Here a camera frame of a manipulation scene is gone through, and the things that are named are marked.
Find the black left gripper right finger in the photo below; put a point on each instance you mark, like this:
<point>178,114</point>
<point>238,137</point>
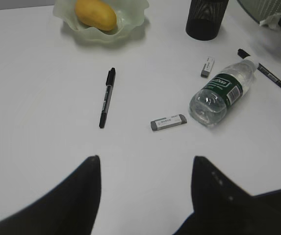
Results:
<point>221,207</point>

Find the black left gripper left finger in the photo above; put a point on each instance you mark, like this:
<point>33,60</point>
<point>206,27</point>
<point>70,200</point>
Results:
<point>68,209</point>

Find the clear water bottle green label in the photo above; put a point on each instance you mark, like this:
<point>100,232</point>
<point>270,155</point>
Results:
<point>211,103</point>

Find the black marker pen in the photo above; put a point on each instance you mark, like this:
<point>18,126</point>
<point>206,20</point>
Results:
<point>243,54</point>
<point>107,97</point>

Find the white waste paper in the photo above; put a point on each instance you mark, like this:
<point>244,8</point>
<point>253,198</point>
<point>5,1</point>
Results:
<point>272,21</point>

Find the yellow mango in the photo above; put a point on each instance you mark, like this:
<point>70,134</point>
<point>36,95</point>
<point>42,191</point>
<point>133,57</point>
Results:
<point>96,13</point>

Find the grey white eraser left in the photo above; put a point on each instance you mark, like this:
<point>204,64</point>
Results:
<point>167,122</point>

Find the grey white eraser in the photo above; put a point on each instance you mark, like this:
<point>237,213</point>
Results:
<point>208,65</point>
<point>167,122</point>

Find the grey white eraser middle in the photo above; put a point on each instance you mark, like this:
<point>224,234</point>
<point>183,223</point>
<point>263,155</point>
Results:
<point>208,65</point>

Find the black mesh pen holder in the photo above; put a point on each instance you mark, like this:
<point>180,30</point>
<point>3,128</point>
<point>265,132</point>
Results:
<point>205,18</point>

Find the pale green woven basket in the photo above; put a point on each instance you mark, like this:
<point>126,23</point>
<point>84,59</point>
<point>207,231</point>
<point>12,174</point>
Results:
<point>260,10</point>

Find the pale green wavy plate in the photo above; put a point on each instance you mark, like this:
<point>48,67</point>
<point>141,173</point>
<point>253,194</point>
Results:
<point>130,14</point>

